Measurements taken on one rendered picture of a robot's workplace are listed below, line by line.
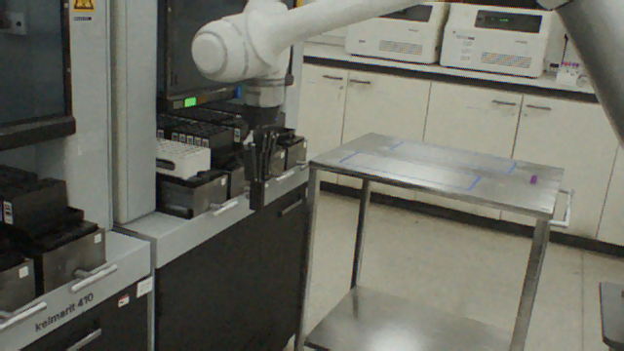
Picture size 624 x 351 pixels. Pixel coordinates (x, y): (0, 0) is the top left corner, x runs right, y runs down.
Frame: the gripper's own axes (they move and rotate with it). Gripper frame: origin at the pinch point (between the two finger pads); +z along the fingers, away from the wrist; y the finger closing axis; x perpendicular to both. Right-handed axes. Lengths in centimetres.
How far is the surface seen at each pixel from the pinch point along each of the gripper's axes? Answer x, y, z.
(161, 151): -23.6, 2.8, -6.3
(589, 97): 71, -233, -3
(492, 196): 47, -28, -2
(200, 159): -15.5, -0.7, -5.1
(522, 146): 42, -229, 28
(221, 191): -11.9, -4.6, 3.0
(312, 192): 2.0, -27.0, 6.7
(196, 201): -11.9, 5.7, 2.4
